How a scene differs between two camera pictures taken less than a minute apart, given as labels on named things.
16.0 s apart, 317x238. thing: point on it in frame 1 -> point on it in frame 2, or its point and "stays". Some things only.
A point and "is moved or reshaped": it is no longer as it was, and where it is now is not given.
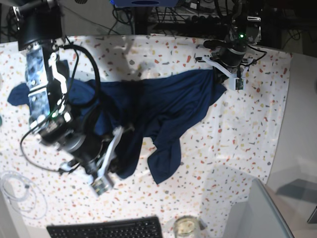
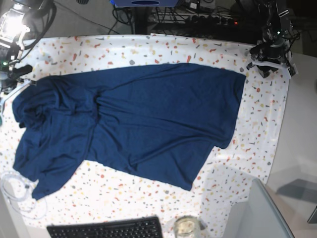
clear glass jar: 186,226 stays
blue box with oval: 144,3 stays
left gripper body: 84,149 -> 8,80
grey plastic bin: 259,217 stays
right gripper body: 233,56 -> 269,52
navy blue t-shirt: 148,112 is moved or reshaped
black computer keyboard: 143,227 stays
